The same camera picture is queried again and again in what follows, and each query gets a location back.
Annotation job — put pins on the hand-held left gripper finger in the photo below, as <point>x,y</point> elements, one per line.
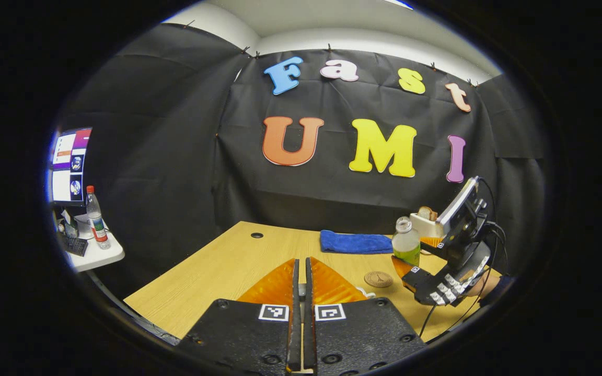
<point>296,334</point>
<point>309,334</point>

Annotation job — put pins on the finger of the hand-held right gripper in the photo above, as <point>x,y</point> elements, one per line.
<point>439,245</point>
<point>420,284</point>

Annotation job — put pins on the green label water bottle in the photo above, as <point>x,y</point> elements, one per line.
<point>406,245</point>

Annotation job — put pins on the round wooden coaster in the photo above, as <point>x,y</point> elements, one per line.
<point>378,279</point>

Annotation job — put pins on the clear bottle with red cap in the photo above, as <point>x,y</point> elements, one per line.
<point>97,224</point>

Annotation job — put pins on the white toaster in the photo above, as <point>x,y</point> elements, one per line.
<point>424,227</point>

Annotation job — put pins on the toasted bread slice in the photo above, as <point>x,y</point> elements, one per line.
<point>426,213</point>

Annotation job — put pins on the blue towel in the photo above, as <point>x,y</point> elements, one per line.
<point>353,243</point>

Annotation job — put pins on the white side table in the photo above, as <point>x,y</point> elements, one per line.
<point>102,257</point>

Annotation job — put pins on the black backdrop cloth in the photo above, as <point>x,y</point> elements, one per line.
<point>175,156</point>

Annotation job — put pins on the black keyboard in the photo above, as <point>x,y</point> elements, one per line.
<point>75,245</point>

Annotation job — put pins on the white cup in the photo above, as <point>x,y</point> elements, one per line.
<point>82,227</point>

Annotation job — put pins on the computer monitor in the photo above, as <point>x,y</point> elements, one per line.
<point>68,167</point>

